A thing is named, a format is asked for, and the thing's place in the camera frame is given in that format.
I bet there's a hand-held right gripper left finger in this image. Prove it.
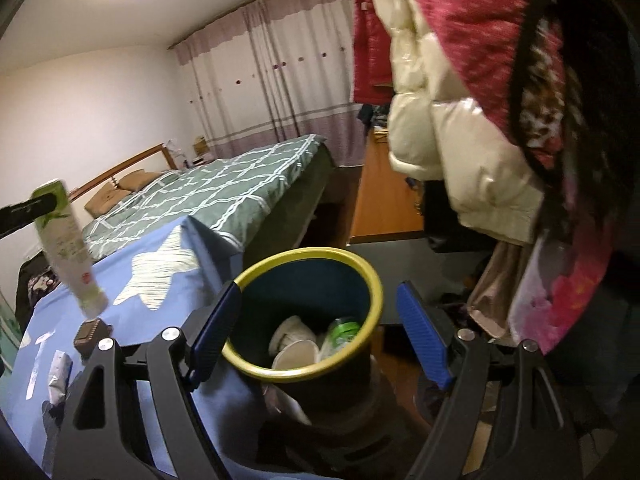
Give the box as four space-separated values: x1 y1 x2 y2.
57 280 242 480

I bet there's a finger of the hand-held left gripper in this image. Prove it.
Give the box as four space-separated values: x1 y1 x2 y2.
0 194 58 238

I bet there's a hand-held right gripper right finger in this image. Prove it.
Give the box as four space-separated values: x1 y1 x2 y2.
396 281 583 480

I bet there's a green and white bottle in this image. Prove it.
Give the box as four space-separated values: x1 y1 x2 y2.
31 178 110 313

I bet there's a blue yellow-rimmed trash bin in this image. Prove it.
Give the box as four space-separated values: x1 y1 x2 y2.
221 246 385 411

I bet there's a dark clothes pile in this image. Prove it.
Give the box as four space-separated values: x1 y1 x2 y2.
15 252 56 311

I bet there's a green bottle in bin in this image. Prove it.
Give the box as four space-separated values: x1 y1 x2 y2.
320 317 363 361

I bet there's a brown pillow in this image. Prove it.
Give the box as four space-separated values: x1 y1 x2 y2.
120 170 161 192
84 182 126 218

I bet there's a blue star-print tablecloth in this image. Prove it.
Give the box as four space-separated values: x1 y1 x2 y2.
0 217 281 480

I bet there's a beige cloth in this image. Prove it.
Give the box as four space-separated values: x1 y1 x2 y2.
467 240 541 341

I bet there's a small brown box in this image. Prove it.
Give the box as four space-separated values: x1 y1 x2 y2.
72 318 113 361

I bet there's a wooden desk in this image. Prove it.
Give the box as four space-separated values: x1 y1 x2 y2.
348 132 426 246

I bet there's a pink floral bag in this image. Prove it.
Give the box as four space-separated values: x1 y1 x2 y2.
510 200 618 356

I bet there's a green checked duvet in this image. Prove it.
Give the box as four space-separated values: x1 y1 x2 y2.
81 134 328 256

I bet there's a wooden bed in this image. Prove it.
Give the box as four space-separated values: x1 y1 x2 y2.
70 134 336 261

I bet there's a pale sachet packet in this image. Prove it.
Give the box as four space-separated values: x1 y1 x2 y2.
47 350 71 406

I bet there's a cream puffer jacket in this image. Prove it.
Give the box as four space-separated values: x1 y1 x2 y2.
360 0 546 246

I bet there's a mixed clothes pile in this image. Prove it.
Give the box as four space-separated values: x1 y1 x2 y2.
357 102 393 131

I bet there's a pink and cream curtain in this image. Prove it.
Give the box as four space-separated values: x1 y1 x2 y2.
170 0 366 168

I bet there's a dark patterned garment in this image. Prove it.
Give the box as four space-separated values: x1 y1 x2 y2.
505 0 640 411

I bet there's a red coat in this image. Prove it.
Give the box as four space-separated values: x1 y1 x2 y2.
352 0 401 106

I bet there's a red quilted jacket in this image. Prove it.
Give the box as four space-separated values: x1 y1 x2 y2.
395 0 571 171

